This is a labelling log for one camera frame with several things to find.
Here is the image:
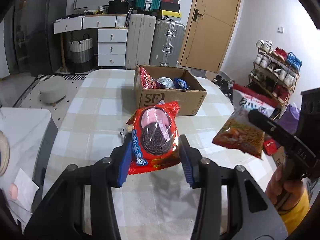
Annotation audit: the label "SF cardboard box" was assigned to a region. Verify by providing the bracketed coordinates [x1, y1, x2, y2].
[134, 65, 207, 116]

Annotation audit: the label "yellow sleeve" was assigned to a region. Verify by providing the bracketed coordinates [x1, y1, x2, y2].
[278, 189, 310, 235]

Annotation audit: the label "black bag on desk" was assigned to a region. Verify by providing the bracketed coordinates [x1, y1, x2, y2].
[108, 0, 129, 14]

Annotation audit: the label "blue Oreo snack pack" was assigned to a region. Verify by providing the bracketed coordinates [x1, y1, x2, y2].
[174, 78, 190, 90]

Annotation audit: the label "red Oreo snack pack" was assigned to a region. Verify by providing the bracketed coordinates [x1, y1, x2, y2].
[127, 101, 180, 175]

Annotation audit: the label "wooden door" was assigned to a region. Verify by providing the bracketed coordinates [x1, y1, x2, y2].
[180, 0, 241, 73]

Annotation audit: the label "silver cracker snack pack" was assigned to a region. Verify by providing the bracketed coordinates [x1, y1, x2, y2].
[157, 77, 175, 89]

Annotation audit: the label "right hand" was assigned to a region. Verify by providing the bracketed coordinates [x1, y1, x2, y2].
[265, 164, 305, 210]

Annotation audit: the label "red snack bag in box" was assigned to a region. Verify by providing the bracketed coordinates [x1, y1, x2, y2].
[140, 67, 158, 89]

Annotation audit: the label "white drawer desk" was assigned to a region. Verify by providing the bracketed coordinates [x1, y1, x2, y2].
[54, 14, 128, 68]

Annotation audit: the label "white side table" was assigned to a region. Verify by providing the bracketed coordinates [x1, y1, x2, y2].
[1, 107, 58, 227]

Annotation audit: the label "wooden shoe rack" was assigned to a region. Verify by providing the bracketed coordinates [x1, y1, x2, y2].
[248, 40, 302, 109]

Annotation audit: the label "shoes on floor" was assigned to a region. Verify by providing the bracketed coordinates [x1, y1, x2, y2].
[212, 74, 234, 103]

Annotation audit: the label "stack of shoe boxes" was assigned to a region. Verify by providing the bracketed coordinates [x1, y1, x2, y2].
[157, 0, 182, 22]

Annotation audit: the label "beige suitcase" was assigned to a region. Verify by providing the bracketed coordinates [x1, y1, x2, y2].
[125, 14, 156, 69]

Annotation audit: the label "dark grey refrigerator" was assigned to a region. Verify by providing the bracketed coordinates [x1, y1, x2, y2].
[22, 0, 67, 76]

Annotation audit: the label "woven laundry basket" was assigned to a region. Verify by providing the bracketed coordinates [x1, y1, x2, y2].
[68, 33, 94, 73]

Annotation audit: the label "silver suitcase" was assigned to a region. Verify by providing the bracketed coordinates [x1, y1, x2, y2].
[149, 20, 185, 67]

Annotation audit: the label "grey round stool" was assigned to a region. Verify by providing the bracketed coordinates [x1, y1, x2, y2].
[39, 76, 67, 105]

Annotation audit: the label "white red noodle snack bag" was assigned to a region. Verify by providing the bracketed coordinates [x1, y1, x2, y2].
[212, 83, 278, 159]

